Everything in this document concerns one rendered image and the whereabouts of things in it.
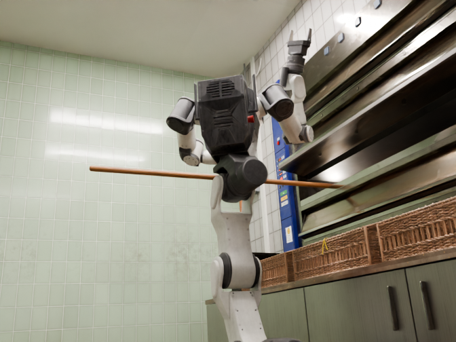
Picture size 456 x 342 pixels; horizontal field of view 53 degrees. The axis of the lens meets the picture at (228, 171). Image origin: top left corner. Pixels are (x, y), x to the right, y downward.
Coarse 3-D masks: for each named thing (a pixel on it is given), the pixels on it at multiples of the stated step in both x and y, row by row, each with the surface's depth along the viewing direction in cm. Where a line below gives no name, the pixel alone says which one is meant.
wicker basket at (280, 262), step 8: (272, 256) 233; (280, 256) 226; (288, 256) 223; (352, 256) 237; (264, 264) 243; (272, 264) 234; (280, 264) 226; (288, 264) 222; (264, 272) 243; (272, 272) 234; (280, 272) 226; (288, 272) 221; (264, 280) 241; (272, 280) 233; (280, 280) 225; (288, 280) 219; (248, 288) 258
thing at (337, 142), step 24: (432, 72) 196; (384, 96) 219; (408, 96) 214; (432, 96) 212; (360, 120) 239; (384, 120) 236; (312, 144) 273; (336, 144) 266; (288, 168) 305; (312, 168) 301
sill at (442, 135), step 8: (448, 128) 201; (432, 136) 209; (440, 136) 205; (448, 136) 201; (416, 144) 217; (424, 144) 213; (432, 144) 209; (400, 152) 226; (408, 152) 221; (384, 160) 236; (392, 160) 231; (368, 168) 247; (376, 168) 242; (352, 176) 259; (360, 176) 253; (336, 184) 273; (344, 184) 265; (320, 192) 287; (328, 192) 279; (304, 200) 303; (312, 200) 294
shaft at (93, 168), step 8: (96, 168) 227; (104, 168) 229; (112, 168) 230; (120, 168) 232; (128, 168) 234; (168, 176) 242; (176, 176) 244; (184, 176) 245; (192, 176) 247; (200, 176) 248; (208, 176) 250; (272, 184) 267; (280, 184) 268; (288, 184) 270; (296, 184) 272; (304, 184) 274; (312, 184) 276; (320, 184) 279; (328, 184) 281
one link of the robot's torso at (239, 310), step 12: (216, 264) 181; (216, 276) 179; (216, 288) 179; (252, 288) 189; (216, 300) 181; (228, 300) 178; (240, 300) 178; (252, 300) 179; (228, 312) 176; (240, 312) 174; (252, 312) 175; (228, 324) 177; (240, 324) 170; (252, 324) 172; (228, 336) 176; (240, 336) 167; (252, 336) 168; (264, 336) 169
